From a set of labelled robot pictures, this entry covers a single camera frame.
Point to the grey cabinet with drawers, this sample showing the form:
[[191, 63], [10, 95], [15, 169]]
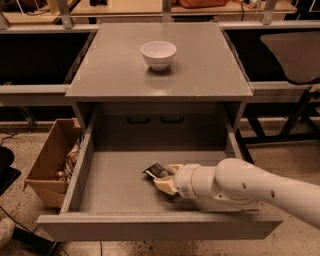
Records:
[[159, 86]]

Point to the orange bag on table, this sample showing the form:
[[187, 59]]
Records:
[[192, 4]]

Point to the white shoe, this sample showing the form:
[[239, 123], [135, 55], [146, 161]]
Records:
[[6, 231]]

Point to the cardboard box on floor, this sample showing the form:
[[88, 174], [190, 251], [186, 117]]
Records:
[[52, 158]]

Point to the open grey top drawer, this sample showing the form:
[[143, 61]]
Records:
[[110, 198]]

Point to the dark rxbar chocolate wrapper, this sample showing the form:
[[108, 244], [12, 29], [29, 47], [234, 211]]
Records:
[[156, 171]]

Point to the white ceramic bowl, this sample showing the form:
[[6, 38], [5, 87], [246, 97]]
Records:
[[158, 55]]

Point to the copper ball in box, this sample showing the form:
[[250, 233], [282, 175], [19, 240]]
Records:
[[60, 176]]

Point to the black chair base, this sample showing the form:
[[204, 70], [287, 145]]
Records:
[[8, 174]]

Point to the wooden background table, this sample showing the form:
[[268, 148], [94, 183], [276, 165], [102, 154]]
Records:
[[149, 9]]

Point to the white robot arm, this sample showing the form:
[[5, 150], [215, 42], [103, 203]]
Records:
[[236, 182]]

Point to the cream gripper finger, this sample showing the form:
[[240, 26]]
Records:
[[173, 168], [166, 185]]

